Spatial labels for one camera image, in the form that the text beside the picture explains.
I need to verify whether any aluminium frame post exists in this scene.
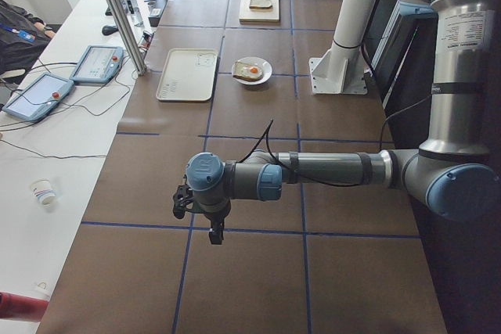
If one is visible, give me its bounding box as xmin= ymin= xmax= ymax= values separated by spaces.
xmin=106 ymin=0 xmax=147 ymax=76

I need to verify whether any black computer mouse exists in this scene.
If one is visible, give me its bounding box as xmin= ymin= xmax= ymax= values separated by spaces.
xmin=101 ymin=25 xmax=118 ymax=36

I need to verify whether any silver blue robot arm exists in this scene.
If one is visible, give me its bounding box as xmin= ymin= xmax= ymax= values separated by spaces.
xmin=173 ymin=0 xmax=500 ymax=245

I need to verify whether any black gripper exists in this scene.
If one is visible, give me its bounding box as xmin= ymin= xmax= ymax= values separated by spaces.
xmin=204 ymin=208 xmax=230 ymax=245

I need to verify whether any near blue teach pendant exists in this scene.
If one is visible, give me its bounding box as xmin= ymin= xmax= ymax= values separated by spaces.
xmin=2 ymin=73 xmax=74 ymax=122

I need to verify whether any blue teach pendant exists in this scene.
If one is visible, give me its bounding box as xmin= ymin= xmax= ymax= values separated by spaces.
xmin=69 ymin=45 xmax=124 ymax=86
xmin=2 ymin=73 xmax=74 ymax=122

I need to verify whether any plain bread slice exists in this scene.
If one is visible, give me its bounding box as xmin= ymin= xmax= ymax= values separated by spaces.
xmin=249 ymin=0 xmax=273 ymax=10

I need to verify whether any white paper cup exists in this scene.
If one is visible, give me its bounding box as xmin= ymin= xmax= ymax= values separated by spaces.
xmin=30 ymin=179 xmax=56 ymax=206

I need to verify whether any person in dark jacket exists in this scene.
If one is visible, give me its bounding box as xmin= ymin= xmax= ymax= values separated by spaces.
xmin=1 ymin=0 xmax=56 ymax=74

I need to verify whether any far blue teach pendant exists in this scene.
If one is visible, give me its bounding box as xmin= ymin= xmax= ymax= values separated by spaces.
xmin=69 ymin=45 xmax=124 ymax=86

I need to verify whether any cream plastic tray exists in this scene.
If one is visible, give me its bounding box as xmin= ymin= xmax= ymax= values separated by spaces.
xmin=156 ymin=48 xmax=218 ymax=102

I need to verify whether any wooden cutting board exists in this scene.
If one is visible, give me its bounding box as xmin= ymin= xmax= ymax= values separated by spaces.
xmin=239 ymin=0 xmax=280 ymax=23

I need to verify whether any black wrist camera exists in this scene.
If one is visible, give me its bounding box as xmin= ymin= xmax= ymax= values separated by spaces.
xmin=172 ymin=184 xmax=193 ymax=220

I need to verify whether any red bottle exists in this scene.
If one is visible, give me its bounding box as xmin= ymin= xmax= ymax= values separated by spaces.
xmin=0 ymin=292 xmax=49 ymax=322

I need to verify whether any bread slice with fried egg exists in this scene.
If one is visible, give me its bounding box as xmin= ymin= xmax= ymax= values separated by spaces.
xmin=232 ymin=62 xmax=264 ymax=81

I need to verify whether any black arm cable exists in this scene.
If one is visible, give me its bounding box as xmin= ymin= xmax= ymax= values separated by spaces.
xmin=236 ymin=118 xmax=435 ymax=188

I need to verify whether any white pillar with base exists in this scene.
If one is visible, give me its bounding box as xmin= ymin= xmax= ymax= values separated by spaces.
xmin=309 ymin=0 xmax=376 ymax=95

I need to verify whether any white round plate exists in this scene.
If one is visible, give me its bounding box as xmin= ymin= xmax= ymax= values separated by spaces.
xmin=232 ymin=56 xmax=272 ymax=85

